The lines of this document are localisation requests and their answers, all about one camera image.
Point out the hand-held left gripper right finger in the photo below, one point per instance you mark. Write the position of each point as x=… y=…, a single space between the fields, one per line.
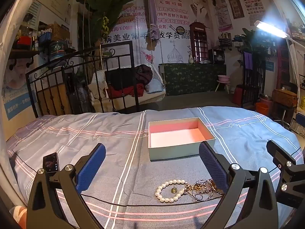
x=213 y=169

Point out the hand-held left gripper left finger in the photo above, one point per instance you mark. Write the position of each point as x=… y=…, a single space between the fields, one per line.
x=91 y=168

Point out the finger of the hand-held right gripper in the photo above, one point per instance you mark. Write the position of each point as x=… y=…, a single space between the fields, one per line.
x=300 y=119
x=280 y=152

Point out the heap of gold jewelry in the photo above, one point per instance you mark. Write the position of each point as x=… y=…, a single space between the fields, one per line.
x=202 y=187

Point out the pale green box pink interior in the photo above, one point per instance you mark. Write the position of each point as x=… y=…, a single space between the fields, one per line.
x=176 y=137

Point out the black swivel stool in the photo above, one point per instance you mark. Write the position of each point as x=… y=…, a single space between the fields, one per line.
x=283 y=114

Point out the blue plaid bedspread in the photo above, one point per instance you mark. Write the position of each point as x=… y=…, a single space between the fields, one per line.
x=119 y=148

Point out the orange bucket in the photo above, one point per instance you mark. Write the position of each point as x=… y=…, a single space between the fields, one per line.
x=262 y=109

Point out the black smartphone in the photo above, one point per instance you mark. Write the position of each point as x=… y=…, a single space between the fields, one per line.
x=50 y=162

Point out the black iron rack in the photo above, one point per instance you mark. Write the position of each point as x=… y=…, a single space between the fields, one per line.
x=258 y=76

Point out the red box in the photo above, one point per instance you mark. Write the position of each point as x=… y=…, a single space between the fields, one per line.
x=237 y=96

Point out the purple cloth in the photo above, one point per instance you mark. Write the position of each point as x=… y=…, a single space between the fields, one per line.
x=247 y=60

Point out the red clothing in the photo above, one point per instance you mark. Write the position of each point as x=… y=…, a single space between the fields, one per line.
x=124 y=91

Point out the pink basin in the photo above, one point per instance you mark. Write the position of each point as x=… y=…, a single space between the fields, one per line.
x=223 y=78

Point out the green potted plant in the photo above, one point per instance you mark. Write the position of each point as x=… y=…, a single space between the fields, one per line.
x=252 y=40

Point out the green floral cloth counter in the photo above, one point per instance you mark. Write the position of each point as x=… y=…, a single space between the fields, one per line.
x=193 y=78

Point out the white wicker swing chair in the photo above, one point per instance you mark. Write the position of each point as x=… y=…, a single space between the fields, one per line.
x=152 y=97

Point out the black clothing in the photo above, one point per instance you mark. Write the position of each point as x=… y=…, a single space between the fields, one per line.
x=119 y=78

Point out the bright white lamp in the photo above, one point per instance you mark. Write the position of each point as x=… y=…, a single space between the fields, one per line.
x=271 y=28

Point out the light blue cushion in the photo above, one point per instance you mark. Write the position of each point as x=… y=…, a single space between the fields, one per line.
x=154 y=85

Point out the small black appliance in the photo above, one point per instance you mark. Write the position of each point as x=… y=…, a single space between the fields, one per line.
x=216 y=56

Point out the dark maroon jacket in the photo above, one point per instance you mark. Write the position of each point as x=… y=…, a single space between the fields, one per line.
x=144 y=74

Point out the small white vase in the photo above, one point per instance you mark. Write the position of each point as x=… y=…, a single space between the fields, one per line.
x=190 y=59

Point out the green round tin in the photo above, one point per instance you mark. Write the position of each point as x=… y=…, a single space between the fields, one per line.
x=58 y=50

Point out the red phone booth cabinet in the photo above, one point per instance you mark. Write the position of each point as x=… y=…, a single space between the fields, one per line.
x=199 y=43

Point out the blue plastic basket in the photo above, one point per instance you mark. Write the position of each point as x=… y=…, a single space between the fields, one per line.
x=45 y=37

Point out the cardboard box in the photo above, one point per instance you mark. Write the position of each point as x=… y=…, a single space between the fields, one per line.
x=59 y=31

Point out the red container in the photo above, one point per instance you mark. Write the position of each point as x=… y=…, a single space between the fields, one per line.
x=22 y=43

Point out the tall banana plant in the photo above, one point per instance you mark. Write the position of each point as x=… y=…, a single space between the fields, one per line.
x=107 y=2

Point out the folded purple umbrella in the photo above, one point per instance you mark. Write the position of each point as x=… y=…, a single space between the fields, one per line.
x=151 y=9

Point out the blue face wall poster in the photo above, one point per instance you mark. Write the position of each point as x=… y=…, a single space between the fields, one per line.
x=16 y=100

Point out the black bottle wall shelf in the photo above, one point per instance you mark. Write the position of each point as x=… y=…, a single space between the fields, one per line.
x=225 y=41

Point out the black iron bed frame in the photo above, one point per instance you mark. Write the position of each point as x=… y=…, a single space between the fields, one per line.
x=71 y=59

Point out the eyebrow chart wall poster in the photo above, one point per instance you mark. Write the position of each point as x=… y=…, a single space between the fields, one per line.
x=252 y=2

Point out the wooden wall shelf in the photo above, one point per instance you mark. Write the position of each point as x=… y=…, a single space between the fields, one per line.
x=23 y=53

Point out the brown tower wall poster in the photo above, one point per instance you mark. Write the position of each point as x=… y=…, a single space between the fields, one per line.
x=234 y=2

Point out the pink portrait wall poster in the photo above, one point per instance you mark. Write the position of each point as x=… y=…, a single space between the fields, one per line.
x=220 y=9

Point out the large printed wall banner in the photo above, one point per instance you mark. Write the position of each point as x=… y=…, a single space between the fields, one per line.
x=171 y=12

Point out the white wall poster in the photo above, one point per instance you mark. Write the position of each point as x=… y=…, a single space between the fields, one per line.
x=57 y=0

